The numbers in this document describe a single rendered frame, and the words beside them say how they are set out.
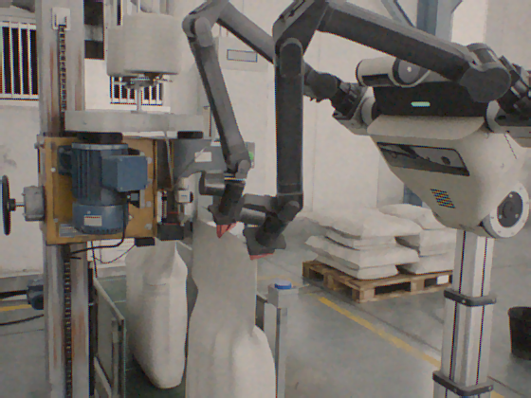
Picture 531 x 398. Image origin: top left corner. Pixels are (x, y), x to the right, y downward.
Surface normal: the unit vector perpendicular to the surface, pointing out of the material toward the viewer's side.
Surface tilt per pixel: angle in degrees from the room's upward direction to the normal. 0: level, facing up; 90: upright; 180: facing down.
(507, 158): 90
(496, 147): 90
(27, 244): 89
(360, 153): 90
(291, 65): 123
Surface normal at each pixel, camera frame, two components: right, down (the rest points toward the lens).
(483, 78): 0.07, 0.66
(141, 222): 0.46, 0.15
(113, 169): -0.63, 0.10
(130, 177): 0.79, 0.11
